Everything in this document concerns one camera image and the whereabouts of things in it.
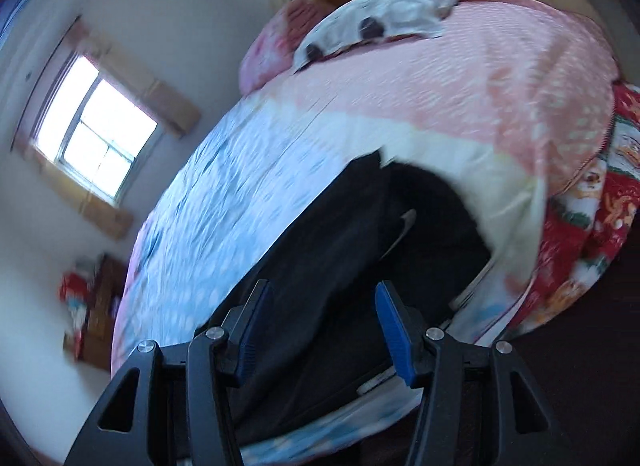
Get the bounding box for black pants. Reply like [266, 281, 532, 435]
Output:
[207, 148, 496, 447]

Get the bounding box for wooden dresser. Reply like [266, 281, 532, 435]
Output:
[62, 253, 128, 372]

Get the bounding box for pink floral folded blanket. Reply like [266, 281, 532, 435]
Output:
[239, 0, 336, 95]

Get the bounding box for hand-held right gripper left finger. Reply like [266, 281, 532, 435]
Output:
[64, 279, 273, 466]

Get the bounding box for red paper bag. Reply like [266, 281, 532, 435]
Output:
[59, 271, 93, 304]

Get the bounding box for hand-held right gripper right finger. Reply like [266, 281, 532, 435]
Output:
[375, 281, 576, 466]

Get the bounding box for yellow patterned curtain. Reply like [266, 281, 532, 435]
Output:
[15, 141, 133, 241]
[75, 20, 201, 139]

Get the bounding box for blue and pink printed bedsheet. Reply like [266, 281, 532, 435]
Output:
[111, 0, 618, 454]

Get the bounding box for white printed pillow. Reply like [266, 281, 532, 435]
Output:
[292, 0, 475, 71]

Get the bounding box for window with metal frame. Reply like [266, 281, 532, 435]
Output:
[32, 53, 158, 204]

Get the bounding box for red printed blanket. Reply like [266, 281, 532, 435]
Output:
[510, 83, 640, 337]

